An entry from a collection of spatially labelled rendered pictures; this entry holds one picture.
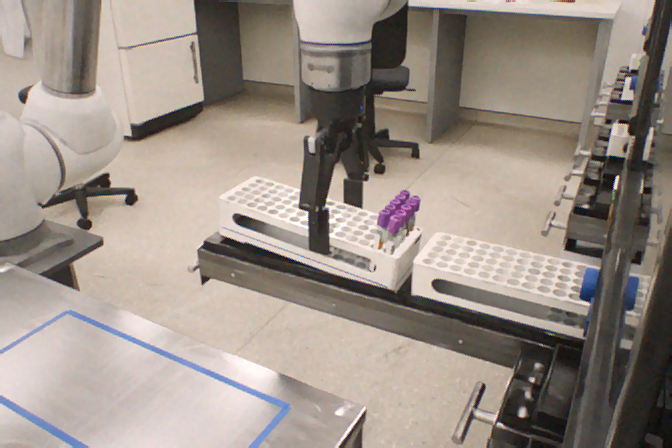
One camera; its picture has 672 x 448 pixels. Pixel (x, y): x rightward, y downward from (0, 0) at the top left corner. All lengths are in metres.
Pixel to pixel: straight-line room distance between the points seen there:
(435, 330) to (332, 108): 0.32
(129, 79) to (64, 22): 2.85
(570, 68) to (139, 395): 3.88
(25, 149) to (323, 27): 0.66
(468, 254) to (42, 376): 0.54
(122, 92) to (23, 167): 2.95
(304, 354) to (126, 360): 1.30
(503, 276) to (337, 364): 1.23
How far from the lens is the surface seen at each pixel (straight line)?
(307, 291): 0.84
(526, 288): 0.73
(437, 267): 0.76
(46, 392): 0.70
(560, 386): 0.67
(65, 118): 1.24
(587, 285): 0.53
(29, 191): 1.20
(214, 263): 0.93
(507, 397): 0.67
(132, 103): 4.07
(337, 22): 0.71
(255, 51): 5.19
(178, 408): 0.63
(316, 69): 0.74
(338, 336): 2.04
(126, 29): 4.00
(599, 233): 1.11
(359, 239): 0.80
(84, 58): 1.22
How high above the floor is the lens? 1.25
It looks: 27 degrees down
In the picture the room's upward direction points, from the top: straight up
